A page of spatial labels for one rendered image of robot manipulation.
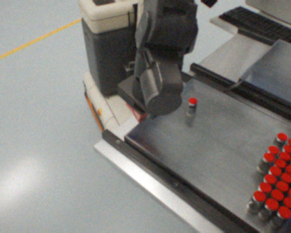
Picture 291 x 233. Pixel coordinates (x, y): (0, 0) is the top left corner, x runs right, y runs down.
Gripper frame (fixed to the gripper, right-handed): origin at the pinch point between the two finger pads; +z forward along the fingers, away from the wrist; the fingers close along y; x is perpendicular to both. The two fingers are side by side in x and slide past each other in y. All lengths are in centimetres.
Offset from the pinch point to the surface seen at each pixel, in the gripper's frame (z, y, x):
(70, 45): 118, -154, 77
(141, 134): 2.9, 2.0, -1.4
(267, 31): 9, -3, 72
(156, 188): 1.3, 13.4, -8.7
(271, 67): 1.8, 10.7, 43.8
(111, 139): 1.6, -1.1, -7.9
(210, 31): 106, -79, 188
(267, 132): -0.2, 21.9, 19.8
